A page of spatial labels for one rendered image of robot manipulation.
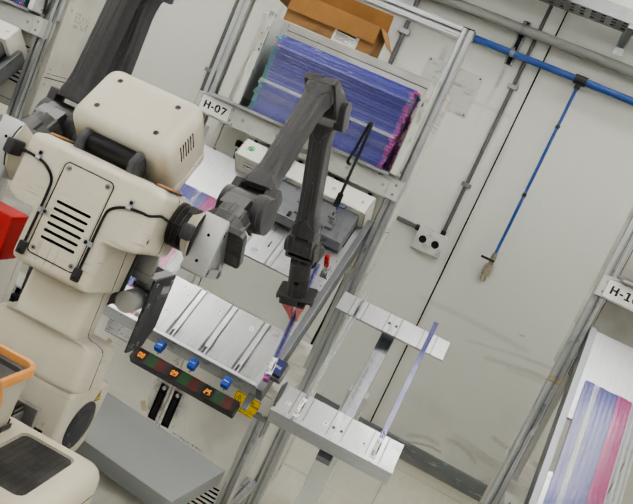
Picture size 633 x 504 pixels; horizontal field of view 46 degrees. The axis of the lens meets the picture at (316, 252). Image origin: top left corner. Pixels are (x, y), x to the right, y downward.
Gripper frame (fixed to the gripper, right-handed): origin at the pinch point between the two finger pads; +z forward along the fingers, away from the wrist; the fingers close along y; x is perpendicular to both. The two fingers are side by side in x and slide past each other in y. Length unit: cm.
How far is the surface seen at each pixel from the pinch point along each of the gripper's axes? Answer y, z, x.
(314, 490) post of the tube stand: -17, 43, 20
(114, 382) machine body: 60, 55, -6
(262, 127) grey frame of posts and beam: 33, -20, -65
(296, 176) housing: 17, -12, -53
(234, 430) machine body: 15, 55, -1
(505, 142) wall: -53, 28, -199
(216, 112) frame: 51, -21, -67
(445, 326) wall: -47, 114, -151
